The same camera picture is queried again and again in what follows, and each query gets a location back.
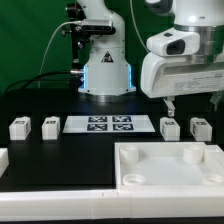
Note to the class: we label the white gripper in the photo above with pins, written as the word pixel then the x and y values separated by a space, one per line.
pixel 173 76

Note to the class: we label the white square tabletop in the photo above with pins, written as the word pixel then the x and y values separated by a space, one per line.
pixel 167 165

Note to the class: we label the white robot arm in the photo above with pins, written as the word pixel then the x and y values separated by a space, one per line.
pixel 198 33

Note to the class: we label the white front fence bar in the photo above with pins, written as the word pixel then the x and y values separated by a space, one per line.
pixel 98 204

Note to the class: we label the white fence bar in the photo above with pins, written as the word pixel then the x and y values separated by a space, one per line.
pixel 4 161
pixel 98 204

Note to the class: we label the white sheet with markers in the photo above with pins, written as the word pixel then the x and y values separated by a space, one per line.
pixel 108 124

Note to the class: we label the white left fence bar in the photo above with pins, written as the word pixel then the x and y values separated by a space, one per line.
pixel 4 161

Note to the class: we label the black camera on stand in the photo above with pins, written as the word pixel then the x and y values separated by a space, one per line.
pixel 80 30

